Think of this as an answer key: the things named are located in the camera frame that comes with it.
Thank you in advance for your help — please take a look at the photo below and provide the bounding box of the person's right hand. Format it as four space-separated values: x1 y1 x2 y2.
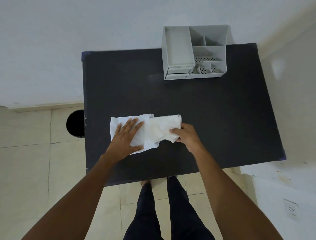
169 123 206 154

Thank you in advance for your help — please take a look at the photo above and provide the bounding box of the person's left hand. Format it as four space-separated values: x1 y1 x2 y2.
105 118 145 162

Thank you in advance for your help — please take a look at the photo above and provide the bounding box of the white cloth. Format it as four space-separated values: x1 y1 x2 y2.
110 113 183 155

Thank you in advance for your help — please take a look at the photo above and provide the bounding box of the person's left forearm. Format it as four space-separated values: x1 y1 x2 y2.
21 153 119 240

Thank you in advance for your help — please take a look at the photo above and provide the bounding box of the person's right forearm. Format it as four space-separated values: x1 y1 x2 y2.
191 146 285 240

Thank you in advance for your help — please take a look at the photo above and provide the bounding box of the black round bin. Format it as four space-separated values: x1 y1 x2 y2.
66 110 86 138

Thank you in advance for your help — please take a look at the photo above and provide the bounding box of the grey organizer drawer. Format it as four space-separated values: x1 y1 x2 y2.
166 66 192 80

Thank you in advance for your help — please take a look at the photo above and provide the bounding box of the person's left leg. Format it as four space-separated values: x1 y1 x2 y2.
123 181 164 240

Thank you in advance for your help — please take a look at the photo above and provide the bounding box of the person's leg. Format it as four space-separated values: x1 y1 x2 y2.
166 176 216 240
123 181 164 240

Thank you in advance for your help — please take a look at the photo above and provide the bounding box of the person's right leg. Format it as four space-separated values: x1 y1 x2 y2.
166 176 216 240

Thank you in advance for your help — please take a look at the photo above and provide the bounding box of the grey desk organizer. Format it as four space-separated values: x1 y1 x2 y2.
161 25 234 81

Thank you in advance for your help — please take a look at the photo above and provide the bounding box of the white wall socket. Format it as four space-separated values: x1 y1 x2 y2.
283 198 300 217

